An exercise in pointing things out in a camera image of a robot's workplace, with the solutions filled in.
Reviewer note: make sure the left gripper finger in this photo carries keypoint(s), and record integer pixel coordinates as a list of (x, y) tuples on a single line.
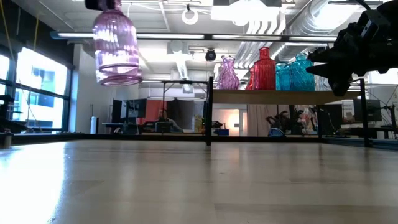
[(93, 4)]

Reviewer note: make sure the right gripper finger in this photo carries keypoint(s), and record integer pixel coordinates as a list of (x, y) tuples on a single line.
[(339, 81), (326, 55)]

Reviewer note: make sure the blue zigzag-pattern glass vase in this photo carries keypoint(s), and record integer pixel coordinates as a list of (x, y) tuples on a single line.
[(301, 76)]

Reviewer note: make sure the pink round ribbed glass vase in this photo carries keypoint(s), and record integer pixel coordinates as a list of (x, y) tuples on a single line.
[(116, 46)]

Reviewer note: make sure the blue round ribbed glass vase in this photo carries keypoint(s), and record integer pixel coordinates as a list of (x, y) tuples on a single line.
[(282, 77)]

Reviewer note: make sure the large red ribbed glass vase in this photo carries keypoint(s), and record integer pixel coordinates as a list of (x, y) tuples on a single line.
[(264, 71)]

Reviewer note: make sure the red round wide-mouth vase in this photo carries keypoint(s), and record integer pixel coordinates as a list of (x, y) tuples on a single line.
[(250, 82)]

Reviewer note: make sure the pink long-necked glass vase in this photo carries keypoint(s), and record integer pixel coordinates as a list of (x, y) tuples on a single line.
[(228, 74)]

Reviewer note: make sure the long ceiling strip light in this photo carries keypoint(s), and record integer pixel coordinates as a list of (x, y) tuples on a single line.
[(168, 36)]

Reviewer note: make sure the blue round object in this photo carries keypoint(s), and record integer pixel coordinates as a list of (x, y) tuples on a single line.
[(276, 132)]

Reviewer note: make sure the beige curtain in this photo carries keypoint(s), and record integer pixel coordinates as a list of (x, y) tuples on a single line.
[(258, 118)]

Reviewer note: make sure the large window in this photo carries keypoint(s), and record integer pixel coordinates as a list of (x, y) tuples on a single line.
[(40, 77)]

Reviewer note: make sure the white ceiling air unit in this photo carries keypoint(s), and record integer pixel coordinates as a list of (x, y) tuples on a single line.
[(245, 12)]

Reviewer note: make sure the white round ceiling lamp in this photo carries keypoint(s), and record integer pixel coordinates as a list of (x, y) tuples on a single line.
[(189, 16)]

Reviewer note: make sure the dark background monitors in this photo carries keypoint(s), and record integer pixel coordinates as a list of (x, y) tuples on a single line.
[(136, 107)]

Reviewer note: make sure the black high table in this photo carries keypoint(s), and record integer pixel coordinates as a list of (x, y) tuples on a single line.
[(174, 81)]

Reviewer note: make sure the black ceiling spot lamp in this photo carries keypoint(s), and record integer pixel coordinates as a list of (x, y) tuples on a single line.
[(210, 55)]

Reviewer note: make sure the white cylinder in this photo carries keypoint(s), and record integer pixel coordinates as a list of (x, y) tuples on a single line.
[(94, 125)]

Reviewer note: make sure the red partition panel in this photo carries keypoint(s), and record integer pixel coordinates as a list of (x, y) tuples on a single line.
[(152, 112)]

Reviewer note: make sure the blue bin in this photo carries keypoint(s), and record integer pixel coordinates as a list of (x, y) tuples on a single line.
[(222, 132)]

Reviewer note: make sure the person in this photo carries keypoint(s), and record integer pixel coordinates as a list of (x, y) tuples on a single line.
[(164, 118)]

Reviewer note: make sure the black box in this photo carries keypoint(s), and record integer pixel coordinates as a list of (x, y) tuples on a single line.
[(163, 127)]

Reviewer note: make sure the grey partition panel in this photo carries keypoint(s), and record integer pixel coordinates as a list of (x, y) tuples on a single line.
[(186, 113)]

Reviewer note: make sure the yellowish box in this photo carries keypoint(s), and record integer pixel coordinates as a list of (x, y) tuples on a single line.
[(198, 123)]

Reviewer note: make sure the silver ventilation duct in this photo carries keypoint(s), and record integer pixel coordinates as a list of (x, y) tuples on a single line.
[(311, 18)]

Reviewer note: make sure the wooden shelf with black frame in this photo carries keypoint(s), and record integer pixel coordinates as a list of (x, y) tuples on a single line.
[(280, 97)]

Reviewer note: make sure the black aluminium rig frame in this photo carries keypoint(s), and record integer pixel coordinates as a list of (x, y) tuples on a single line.
[(46, 137)]

